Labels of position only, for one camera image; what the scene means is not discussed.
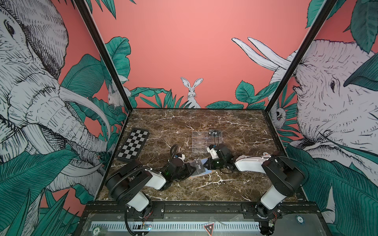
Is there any red triangle warning sticker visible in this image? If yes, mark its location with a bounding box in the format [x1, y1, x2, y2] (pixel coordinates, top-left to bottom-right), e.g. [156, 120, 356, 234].
[203, 222, 215, 236]

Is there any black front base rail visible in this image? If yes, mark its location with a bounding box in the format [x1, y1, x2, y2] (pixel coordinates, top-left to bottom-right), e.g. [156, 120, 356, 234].
[82, 201, 321, 220]

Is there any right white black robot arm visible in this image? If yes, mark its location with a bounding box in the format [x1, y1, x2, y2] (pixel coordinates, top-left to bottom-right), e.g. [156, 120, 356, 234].
[204, 144, 305, 218]

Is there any black white checkerboard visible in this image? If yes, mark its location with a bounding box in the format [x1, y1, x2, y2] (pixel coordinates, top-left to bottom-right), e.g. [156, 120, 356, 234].
[116, 128, 150, 162]

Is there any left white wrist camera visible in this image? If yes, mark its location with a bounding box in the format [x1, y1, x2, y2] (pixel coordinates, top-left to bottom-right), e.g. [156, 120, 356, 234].
[174, 152, 186, 162]

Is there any black VIP card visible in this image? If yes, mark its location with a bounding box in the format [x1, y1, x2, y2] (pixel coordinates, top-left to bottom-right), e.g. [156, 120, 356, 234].
[208, 130, 222, 137]
[192, 159, 206, 177]

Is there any left black frame post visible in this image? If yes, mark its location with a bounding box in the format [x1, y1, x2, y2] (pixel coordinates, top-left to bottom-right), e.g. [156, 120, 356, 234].
[74, 0, 133, 114]

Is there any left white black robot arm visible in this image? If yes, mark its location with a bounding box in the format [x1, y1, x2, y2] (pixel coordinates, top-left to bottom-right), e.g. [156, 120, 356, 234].
[105, 157, 198, 214]

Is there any white perforated vent strip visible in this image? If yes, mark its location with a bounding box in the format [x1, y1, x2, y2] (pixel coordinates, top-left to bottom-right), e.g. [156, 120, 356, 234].
[89, 221, 260, 233]

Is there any clear plastic organizer box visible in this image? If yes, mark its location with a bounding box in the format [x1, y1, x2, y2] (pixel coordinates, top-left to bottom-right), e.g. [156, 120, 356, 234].
[192, 130, 223, 153]

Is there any black frame post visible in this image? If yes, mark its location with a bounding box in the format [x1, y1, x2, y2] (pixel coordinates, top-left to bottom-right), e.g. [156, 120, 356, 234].
[74, 0, 133, 114]
[264, 0, 337, 113]

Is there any right black frame post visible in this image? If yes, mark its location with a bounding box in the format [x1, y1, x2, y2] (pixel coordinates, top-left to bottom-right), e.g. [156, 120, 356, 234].
[264, 0, 337, 113]

